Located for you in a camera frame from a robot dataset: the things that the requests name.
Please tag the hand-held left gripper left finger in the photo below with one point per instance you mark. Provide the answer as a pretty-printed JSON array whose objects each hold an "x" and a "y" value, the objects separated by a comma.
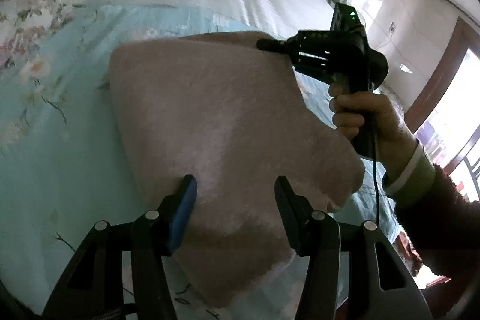
[{"x": 183, "y": 215}]

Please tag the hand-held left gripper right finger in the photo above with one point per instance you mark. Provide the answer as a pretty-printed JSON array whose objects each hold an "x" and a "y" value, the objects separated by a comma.
[{"x": 290, "y": 215}]

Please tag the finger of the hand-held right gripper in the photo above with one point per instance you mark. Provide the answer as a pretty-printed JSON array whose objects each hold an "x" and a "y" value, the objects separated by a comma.
[{"x": 270, "y": 43}]

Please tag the person's right hand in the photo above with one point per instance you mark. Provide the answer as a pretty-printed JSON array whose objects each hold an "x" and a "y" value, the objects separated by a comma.
[{"x": 390, "y": 125}]

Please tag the red cloth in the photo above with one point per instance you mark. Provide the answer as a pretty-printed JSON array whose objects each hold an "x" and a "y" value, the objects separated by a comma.
[{"x": 408, "y": 252}]

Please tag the curtain rod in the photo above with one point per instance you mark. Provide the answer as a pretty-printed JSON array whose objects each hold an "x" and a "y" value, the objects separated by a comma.
[{"x": 455, "y": 3}]

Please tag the light blue floral bedsheet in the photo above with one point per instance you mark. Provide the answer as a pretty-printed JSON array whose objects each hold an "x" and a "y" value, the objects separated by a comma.
[{"x": 56, "y": 155}]

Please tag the window railing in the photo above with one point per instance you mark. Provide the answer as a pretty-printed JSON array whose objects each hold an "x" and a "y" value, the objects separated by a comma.
[{"x": 468, "y": 166}]

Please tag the white floral pillow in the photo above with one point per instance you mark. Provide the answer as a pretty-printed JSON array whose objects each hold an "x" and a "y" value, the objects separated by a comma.
[{"x": 33, "y": 5}]

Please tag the white wall socket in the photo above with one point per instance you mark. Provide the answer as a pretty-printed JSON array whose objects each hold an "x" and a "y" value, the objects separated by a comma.
[{"x": 392, "y": 27}]

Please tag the brown wooden door frame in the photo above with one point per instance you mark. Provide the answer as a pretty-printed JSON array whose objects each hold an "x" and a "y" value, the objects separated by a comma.
[{"x": 442, "y": 72}]

